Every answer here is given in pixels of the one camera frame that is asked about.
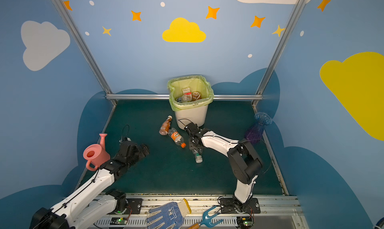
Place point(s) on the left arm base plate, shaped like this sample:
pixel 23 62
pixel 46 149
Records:
pixel 131 206

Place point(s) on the pink label square bottle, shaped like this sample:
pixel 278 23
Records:
pixel 187 92

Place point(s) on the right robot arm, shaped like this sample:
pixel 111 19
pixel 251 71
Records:
pixel 245 162

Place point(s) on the brown Nescafe coffee bottle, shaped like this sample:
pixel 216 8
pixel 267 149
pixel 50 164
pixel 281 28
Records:
pixel 164 129

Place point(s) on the clear bottle white label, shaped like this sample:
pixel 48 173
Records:
pixel 198 159

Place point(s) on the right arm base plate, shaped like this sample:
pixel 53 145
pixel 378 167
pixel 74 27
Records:
pixel 234 206

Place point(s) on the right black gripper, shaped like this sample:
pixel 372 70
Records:
pixel 194 137

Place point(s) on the pink watering can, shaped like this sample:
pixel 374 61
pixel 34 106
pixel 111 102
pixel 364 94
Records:
pixel 96 154

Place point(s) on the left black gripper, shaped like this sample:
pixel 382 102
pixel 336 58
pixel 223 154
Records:
pixel 140 150

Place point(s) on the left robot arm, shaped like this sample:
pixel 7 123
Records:
pixel 81 209

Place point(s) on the right controller board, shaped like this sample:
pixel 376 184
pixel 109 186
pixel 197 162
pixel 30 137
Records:
pixel 244 222

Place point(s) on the left controller board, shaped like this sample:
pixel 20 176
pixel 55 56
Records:
pixel 118 221

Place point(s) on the orange label clear bottle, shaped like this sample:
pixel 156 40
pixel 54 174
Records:
pixel 177 138

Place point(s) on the controller board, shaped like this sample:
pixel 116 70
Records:
pixel 244 222
pixel 118 221

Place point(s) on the teal garden hand fork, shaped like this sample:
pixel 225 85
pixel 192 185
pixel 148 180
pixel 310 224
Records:
pixel 207 220

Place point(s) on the blue dotted work glove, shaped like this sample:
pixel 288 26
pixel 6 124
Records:
pixel 168 216

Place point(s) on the green bin liner bag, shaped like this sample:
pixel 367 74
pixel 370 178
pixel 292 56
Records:
pixel 196 83

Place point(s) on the white plastic waste bin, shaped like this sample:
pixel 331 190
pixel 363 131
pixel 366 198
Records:
pixel 195 115

